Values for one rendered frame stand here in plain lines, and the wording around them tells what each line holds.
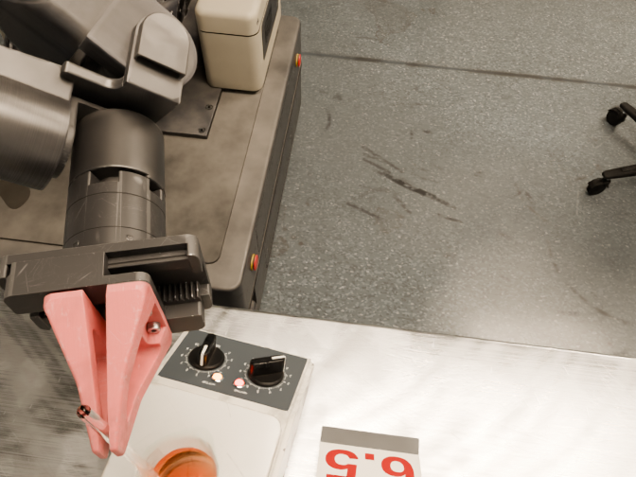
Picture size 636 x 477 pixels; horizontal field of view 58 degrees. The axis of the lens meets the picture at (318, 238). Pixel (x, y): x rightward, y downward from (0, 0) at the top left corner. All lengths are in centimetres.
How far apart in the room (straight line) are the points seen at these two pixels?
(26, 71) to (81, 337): 16
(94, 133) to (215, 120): 95
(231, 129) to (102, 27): 93
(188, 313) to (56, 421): 29
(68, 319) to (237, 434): 21
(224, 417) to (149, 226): 20
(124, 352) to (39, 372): 34
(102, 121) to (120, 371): 16
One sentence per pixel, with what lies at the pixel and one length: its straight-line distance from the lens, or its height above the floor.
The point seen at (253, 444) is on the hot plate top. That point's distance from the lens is 47.
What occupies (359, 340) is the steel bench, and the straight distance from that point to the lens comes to 60.
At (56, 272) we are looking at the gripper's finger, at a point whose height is 104.
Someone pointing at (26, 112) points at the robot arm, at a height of 107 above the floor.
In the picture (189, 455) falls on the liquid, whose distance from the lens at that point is 43.
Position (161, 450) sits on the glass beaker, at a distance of 43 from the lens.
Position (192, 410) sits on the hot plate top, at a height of 84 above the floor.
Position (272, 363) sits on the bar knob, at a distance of 52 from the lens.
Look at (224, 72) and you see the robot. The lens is 134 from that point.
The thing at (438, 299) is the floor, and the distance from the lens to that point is 150.
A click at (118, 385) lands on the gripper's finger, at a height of 102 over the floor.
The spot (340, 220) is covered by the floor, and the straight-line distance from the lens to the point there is 159.
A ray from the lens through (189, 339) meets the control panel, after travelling 56.
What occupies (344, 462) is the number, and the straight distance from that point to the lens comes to 54.
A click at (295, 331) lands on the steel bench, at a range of 60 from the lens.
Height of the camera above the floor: 130
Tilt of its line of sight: 57 degrees down
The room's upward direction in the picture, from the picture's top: 2 degrees clockwise
